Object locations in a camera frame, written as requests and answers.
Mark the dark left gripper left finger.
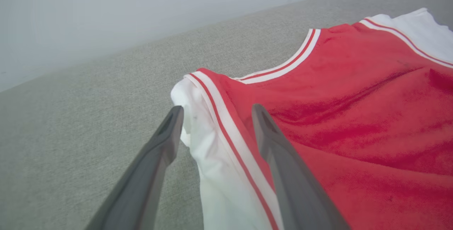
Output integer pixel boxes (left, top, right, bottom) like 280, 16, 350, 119
85, 105, 184, 230

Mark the red jersey with white sleeves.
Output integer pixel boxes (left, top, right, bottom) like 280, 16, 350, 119
171, 8, 453, 230

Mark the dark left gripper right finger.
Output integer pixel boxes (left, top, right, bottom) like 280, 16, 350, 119
251, 104, 351, 230

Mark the grey fabric sofa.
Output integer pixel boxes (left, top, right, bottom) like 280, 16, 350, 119
0, 0, 453, 230

